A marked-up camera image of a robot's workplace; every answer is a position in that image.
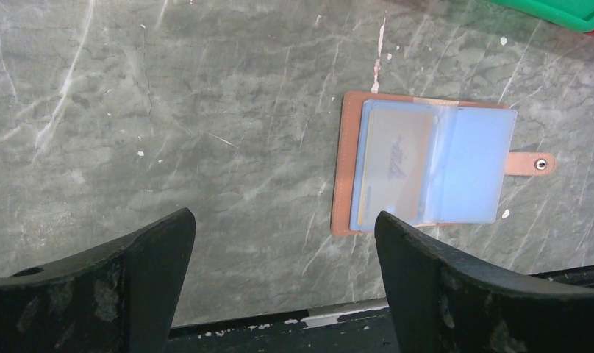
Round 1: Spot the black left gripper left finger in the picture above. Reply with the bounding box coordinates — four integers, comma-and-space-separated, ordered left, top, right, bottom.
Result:
0, 208, 196, 352

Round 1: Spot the green plastic bin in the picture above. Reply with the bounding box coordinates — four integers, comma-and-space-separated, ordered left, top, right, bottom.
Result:
493, 0, 594, 32

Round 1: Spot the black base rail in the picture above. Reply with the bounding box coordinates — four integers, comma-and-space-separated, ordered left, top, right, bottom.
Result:
165, 263, 594, 353

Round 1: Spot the tan leather card holder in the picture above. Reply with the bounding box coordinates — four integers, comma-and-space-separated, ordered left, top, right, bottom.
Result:
332, 91, 557, 236

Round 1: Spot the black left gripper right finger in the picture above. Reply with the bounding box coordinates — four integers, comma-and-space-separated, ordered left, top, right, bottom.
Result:
374, 212, 594, 352

